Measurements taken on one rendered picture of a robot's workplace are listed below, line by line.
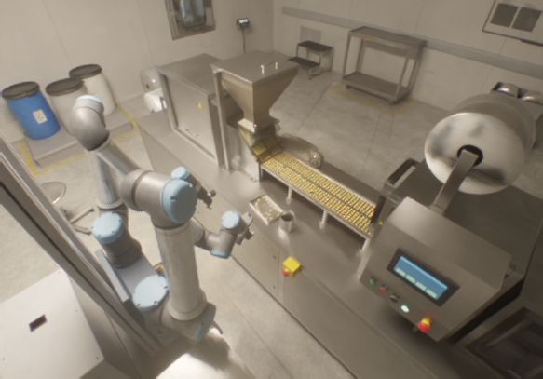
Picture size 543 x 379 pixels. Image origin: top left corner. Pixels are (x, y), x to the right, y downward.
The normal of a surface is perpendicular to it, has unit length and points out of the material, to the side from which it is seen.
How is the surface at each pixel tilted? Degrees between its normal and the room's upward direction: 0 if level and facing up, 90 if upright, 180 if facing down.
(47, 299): 0
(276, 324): 0
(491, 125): 90
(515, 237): 0
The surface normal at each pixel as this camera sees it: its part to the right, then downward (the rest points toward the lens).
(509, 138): -0.72, 0.47
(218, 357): 0.00, -0.74
